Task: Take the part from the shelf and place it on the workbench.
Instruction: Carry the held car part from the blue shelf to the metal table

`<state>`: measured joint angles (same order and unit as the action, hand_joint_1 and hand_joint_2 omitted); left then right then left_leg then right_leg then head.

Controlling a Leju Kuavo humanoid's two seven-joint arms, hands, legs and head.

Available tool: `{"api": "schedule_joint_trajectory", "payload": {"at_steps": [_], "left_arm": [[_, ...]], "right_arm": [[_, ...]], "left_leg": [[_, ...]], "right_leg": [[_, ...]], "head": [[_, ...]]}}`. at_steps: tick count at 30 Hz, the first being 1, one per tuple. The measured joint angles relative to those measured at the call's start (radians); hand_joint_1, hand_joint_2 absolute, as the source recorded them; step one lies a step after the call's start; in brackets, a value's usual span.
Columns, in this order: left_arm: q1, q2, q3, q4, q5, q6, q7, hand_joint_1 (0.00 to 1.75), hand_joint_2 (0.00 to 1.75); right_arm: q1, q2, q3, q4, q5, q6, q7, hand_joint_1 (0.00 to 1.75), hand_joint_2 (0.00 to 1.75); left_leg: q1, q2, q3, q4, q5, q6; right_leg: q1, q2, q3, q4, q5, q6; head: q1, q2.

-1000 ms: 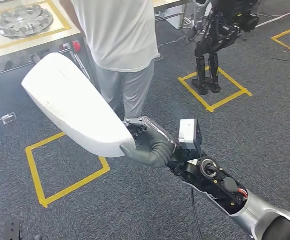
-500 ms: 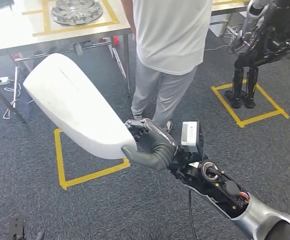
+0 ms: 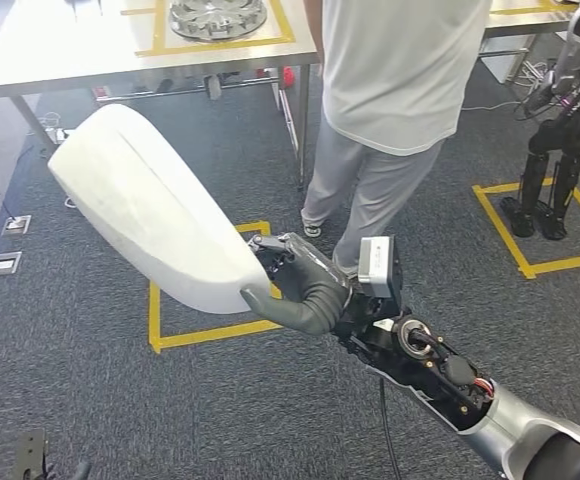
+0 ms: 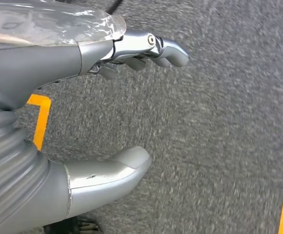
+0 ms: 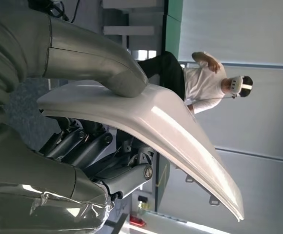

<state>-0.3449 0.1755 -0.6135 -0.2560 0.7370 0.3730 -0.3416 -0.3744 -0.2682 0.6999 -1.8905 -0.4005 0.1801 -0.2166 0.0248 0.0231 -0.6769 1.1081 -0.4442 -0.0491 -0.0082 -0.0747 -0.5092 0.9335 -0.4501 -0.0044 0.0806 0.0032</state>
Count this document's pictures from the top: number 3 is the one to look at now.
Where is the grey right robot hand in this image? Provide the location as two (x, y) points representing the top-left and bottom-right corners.
(240, 231), (353, 336)

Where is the white moulded plastic part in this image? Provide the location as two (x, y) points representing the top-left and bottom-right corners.
(47, 103), (273, 315)

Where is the white side desk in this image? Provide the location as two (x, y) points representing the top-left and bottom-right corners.
(479, 34), (535, 85)

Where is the white floor cable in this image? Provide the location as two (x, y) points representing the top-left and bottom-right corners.
(462, 99), (521, 113)

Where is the steel floor socket plate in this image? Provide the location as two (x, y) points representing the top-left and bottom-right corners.
(0, 214), (33, 237)
(0, 251), (23, 277)

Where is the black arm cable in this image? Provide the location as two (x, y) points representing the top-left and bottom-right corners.
(378, 378), (402, 480)

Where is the silver wheel hubcap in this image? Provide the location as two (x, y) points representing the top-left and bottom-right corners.
(168, 0), (268, 43)

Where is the person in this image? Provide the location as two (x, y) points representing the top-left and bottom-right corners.
(300, 0), (494, 276)

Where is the black humanoid robot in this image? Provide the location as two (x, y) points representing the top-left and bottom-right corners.
(500, 0), (580, 241)

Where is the yellow bench tape frame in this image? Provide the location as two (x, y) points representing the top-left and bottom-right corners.
(489, 0), (568, 16)

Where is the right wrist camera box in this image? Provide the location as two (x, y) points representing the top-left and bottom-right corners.
(357, 235), (403, 299)

